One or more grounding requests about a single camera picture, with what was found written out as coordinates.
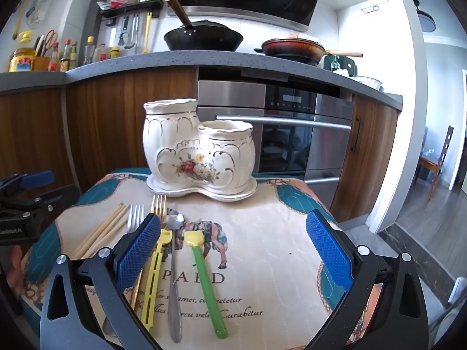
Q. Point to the white jug red label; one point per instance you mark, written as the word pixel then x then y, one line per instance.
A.
pixel 101 54

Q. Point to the red-label sauce bottle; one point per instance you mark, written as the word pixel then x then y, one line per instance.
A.
pixel 54 60

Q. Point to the stainless steel built-in oven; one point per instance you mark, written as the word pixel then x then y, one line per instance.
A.
pixel 292 142

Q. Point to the white ceramic holder tray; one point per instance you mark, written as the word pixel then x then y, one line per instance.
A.
pixel 219 194

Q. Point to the ceiling lamp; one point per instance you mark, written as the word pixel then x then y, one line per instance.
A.
pixel 426 20

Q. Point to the printed tablecloth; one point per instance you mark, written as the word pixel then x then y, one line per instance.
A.
pixel 262 233

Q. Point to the glass oil bottle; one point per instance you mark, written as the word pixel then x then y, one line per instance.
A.
pixel 335 63

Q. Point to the silver flower-end spoon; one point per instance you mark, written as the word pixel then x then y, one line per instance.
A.
pixel 174 280

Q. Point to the silver fork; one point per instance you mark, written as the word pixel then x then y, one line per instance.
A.
pixel 135 217

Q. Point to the wooden base cabinets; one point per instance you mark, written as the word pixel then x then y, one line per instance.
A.
pixel 109 127

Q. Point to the small yellow-cap bottle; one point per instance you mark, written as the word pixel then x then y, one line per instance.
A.
pixel 115 53

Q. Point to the metal ladle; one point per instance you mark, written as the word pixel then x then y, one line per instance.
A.
pixel 127 36

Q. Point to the green-label sauce bottle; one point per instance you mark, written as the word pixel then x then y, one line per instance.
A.
pixel 74 57

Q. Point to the white ceramic floral utensil holder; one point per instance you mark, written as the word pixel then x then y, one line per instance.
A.
pixel 182 146

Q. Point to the wooden knife block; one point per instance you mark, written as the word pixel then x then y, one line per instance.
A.
pixel 41 63

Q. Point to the wooden chair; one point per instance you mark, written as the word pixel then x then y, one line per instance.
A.
pixel 436 160

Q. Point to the gold fork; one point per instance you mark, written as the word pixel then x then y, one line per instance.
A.
pixel 158 206

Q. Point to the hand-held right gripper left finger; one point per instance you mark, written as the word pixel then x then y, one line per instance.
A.
pixel 138 251

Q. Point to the yellow lidded jar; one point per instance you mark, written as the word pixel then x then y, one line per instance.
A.
pixel 21 61

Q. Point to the dark sauce bottle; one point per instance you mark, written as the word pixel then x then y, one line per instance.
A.
pixel 65 58

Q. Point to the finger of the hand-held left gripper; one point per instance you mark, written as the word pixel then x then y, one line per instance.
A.
pixel 36 179
pixel 40 204

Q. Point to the white dish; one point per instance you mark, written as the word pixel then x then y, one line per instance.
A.
pixel 370 82

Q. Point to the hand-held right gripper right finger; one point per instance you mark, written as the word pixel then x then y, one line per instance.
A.
pixel 328 251

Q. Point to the clear oil bottle yellow cap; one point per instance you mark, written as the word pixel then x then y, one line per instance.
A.
pixel 88 53

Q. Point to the black wall shelf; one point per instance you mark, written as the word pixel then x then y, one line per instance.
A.
pixel 131 9

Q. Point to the grey stone countertop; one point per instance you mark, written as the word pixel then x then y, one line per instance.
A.
pixel 146 63

